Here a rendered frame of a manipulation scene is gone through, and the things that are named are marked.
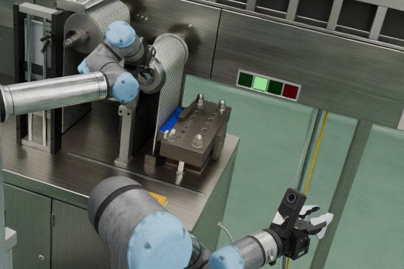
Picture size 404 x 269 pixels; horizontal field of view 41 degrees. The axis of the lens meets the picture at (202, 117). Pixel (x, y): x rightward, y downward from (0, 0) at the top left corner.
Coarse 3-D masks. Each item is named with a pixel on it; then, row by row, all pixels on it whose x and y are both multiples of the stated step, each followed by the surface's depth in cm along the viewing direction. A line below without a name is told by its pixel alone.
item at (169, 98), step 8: (176, 80) 205; (168, 88) 197; (176, 88) 208; (160, 96) 191; (168, 96) 200; (176, 96) 211; (160, 104) 193; (168, 104) 203; (176, 104) 214; (160, 112) 195; (168, 112) 206; (160, 120) 198; (160, 128) 201
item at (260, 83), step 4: (256, 76) 210; (256, 80) 211; (260, 80) 210; (264, 80) 210; (256, 84) 211; (260, 84) 211; (264, 84) 210; (256, 88) 212; (260, 88) 212; (264, 88) 211
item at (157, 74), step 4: (156, 68) 184; (156, 72) 185; (160, 72) 186; (156, 76) 185; (160, 76) 186; (156, 80) 186; (160, 80) 187; (152, 84) 187; (156, 84) 187; (140, 88) 189; (144, 88) 189; (148, 88) 188; (152, 88) 188
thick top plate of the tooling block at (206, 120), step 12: (192, 108) 218; (204, 108) 219; (216, 108) 221; (228, 108) 222; (192, 120) 209; (204, 120) 211; (216, 120) 212; (228, 120) 225; (180, 132) 201; (192, 132) 201; (204, 132) 202; (216, 132) 204; (168, 144) 192; (180, 144) 193; (204, 144) 195; (168, 156) 195; (180, 156) 193; (192, 156) 191; (204, 156) 194
